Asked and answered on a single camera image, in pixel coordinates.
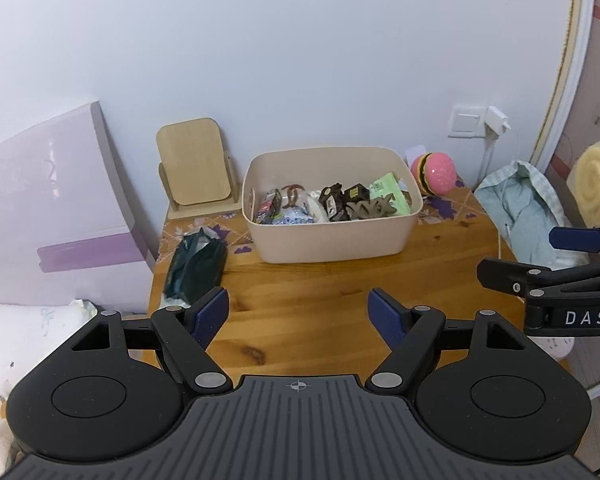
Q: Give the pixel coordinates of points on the wooden tabletop mirror stand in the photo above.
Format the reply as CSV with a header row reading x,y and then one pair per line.
x,y
192,160

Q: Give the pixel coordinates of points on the black red snack packet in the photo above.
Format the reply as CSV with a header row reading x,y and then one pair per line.
x,y
267,207

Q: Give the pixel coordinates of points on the white dotted container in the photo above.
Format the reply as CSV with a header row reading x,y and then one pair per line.
x,y
552,346

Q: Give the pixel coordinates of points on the wooden desktop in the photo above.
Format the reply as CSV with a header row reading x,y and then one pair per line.
x,y
305,300

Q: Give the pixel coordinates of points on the beige plastic storage bin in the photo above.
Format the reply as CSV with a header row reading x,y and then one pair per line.
x,y
325,242

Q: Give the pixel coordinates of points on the light green snack packet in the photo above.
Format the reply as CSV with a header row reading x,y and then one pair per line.
x,y
387,192

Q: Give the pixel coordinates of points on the dark green packet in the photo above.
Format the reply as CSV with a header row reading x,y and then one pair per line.
x,y
195,265

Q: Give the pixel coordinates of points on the blue cartoon packet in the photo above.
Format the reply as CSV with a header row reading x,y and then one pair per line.
x,y
295,217

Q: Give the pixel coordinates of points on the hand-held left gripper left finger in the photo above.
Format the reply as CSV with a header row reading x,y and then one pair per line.
x,y
211,315

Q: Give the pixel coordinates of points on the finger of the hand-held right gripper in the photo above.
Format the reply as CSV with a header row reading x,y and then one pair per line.
x,y
580,237
500,272

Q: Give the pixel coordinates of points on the white wall switch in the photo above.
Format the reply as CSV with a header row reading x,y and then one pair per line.
x,y
466,122

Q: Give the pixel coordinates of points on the white bedding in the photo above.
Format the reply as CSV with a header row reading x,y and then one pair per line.
x,y
25,340

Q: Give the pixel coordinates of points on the pink burger toy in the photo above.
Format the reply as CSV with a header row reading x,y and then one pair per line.
x,y
437,172

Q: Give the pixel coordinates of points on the white charger plug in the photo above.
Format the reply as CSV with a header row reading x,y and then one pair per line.
x,y
497,120

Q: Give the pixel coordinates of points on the white packet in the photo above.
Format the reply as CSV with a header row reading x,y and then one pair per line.
x,y
319,211

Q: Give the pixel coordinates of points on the large brown hair claw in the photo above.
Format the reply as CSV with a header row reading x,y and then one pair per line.
x,y
372,209

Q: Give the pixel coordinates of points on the lilac headboard panel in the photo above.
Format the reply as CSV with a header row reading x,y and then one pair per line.
x,y
30,185

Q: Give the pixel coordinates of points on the light blue cloth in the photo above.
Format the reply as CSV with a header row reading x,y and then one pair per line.
x,y
525,210

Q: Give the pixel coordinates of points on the small brown hair claw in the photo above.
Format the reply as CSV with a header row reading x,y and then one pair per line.
x,y
294,191

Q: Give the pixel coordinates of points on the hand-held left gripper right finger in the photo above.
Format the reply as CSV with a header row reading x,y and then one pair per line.
x,y
386,317

